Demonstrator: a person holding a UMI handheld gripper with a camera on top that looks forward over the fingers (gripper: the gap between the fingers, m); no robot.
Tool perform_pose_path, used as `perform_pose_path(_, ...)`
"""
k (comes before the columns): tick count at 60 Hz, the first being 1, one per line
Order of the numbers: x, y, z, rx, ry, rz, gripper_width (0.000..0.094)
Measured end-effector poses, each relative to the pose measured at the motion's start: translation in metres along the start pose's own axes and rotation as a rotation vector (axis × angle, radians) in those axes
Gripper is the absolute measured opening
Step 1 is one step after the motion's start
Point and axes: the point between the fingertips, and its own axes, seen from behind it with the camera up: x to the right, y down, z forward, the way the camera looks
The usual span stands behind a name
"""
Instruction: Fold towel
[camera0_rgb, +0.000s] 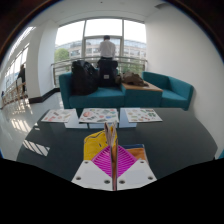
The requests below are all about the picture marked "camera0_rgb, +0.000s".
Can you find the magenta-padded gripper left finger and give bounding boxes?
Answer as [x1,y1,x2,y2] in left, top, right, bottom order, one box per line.
[71,144,114,192]

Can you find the large black backpack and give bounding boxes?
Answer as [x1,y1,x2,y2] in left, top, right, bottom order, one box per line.
[70,59,99,96]

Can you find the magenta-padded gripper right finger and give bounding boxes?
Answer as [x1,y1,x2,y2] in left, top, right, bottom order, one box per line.
[115,144,158,192]

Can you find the wooden sofa table top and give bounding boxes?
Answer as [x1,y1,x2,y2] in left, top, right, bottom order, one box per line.
[121,80,164,93]

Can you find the metal window railing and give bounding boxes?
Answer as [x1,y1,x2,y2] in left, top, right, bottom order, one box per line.
[50,55,148,88]

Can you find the colourful printed sticker sheet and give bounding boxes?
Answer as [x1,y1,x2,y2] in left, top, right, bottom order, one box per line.
[78,107,120,124]
[124,107,164,124]
[40,108,77,124]

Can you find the black backpack with label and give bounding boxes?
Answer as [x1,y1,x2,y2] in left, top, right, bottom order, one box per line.
[97,58,119,88]

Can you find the teal sofa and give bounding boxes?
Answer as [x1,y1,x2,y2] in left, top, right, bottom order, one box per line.
[58,70,195,111]

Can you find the brown jacket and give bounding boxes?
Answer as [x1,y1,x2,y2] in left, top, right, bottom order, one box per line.
[119,70,150,88]

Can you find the wooden corridor railing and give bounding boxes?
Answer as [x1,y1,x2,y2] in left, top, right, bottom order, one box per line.
[0,81,28,108]

